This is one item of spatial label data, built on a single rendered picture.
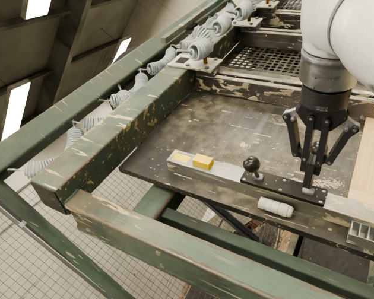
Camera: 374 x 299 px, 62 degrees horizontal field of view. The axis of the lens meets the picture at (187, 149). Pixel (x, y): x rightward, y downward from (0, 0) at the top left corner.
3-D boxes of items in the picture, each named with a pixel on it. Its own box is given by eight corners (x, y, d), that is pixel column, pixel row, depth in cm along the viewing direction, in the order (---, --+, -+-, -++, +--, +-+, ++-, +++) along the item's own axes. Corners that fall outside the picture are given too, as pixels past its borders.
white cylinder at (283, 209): (257, 210, 77) (289, 221, 73) (257, 202, 75) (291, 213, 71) (261, 201, 78) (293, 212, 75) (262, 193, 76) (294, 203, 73)
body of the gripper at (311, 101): (294, 88, 50) (288, 134, 55) (352, 97, 46) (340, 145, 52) (306, 67, 54) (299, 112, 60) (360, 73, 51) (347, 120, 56)
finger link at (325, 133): (326, 106, 55) (335, 107, 54) (318, 154, 62) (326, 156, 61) (322, 118, 52) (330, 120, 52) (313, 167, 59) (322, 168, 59)
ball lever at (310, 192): (314, 201, 71) (329, 144, 67) (297, 196, 72) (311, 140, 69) (316, 196, 74) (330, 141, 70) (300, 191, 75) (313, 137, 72)
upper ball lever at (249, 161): (263, 187, 78) (255, 172, 66) (249, 183, 79) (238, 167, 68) (268, 173, 79) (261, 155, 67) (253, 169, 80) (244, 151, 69)
